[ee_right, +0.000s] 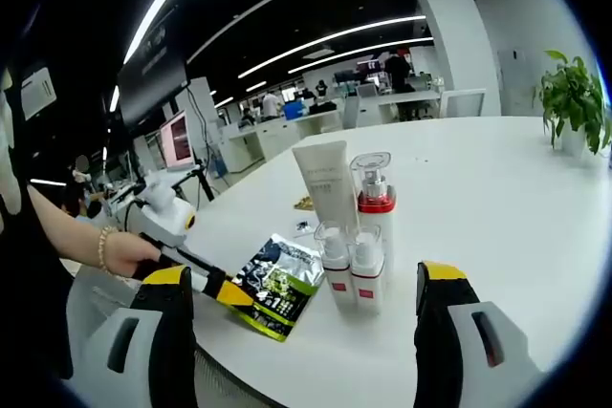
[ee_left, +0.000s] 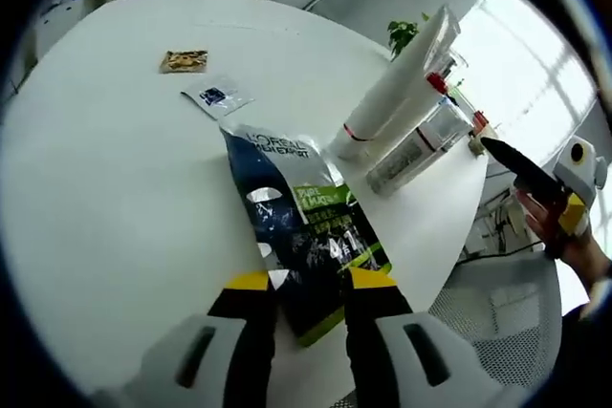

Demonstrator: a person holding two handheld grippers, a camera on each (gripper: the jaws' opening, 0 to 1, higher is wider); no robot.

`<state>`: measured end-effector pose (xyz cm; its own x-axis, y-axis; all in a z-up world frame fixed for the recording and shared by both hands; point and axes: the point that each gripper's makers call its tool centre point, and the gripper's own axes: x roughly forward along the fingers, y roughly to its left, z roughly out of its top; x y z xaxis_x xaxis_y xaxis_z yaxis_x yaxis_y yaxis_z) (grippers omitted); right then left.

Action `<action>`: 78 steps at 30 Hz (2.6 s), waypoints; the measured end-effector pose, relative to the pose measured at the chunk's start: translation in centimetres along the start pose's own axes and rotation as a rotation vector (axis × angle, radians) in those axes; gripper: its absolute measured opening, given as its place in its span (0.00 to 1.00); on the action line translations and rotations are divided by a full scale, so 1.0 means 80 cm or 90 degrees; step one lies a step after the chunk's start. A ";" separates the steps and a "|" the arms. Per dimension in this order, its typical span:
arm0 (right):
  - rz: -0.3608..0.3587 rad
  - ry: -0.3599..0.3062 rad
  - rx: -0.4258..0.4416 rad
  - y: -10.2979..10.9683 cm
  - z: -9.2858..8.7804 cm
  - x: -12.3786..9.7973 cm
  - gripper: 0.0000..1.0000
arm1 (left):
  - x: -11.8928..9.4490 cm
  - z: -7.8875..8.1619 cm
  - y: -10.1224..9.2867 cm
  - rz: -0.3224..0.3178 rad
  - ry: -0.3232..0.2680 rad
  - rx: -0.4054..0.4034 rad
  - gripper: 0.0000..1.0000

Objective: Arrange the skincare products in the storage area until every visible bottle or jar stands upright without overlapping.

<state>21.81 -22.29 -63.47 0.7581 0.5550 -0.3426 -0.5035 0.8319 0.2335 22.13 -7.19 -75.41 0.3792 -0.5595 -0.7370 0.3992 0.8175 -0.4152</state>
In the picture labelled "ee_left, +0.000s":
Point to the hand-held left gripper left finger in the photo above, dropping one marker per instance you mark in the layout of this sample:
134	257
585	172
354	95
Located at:
248	355

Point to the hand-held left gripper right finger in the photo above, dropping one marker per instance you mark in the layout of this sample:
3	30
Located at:
378	355

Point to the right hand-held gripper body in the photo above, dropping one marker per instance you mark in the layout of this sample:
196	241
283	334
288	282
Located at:
583	169

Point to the white skincare bottle clear cap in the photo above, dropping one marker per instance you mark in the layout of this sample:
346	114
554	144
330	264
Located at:
406	169
421	114

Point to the green black skincare packet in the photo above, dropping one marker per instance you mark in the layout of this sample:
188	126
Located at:
306	236

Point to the white skincare tube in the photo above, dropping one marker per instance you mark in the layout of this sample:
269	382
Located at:
392	88

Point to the clear blue skincare sachet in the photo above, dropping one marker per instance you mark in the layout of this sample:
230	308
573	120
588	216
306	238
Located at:
217	95

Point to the brown skincare sachet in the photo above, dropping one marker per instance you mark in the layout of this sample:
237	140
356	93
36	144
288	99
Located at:
184	61

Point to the person's right hand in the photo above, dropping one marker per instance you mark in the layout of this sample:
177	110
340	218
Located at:
545	231

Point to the red box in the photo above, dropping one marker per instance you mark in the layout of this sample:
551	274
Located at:
478	120

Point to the large window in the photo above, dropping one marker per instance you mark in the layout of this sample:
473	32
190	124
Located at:
526	69

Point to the green potted plant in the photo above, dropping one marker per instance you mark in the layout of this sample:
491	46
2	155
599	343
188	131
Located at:
404	35

